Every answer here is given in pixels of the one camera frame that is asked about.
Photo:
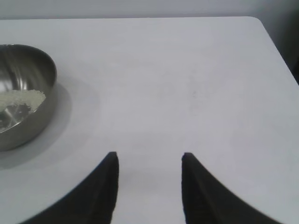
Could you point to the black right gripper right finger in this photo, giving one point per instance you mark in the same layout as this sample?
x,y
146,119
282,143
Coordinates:
x,y
205,200

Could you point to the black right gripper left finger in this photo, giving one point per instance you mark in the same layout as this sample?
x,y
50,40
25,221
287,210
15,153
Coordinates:
x,y
93,200

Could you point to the white uncooked rice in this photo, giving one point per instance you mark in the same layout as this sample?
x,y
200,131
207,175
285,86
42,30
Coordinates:
x,y
23,99

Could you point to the stainless steel mixing bowl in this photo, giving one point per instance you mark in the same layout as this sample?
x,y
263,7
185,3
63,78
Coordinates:
x,y
30,65

